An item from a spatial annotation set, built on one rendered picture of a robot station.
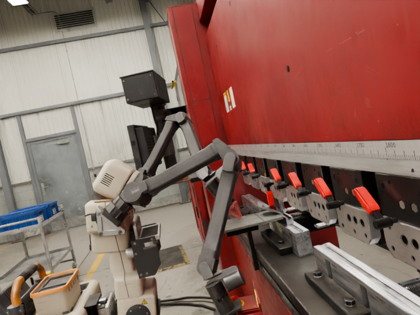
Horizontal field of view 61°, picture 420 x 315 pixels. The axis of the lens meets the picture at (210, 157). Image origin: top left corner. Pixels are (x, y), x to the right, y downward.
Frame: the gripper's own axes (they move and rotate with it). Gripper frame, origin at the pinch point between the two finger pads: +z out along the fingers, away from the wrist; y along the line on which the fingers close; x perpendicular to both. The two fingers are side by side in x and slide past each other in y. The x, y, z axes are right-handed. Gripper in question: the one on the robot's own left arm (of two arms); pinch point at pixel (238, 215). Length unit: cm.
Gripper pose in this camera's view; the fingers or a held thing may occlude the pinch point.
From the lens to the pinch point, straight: 160.3
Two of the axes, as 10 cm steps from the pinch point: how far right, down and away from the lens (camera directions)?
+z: 6.5, 7.5, 0.9
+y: -0.9, -0.5, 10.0
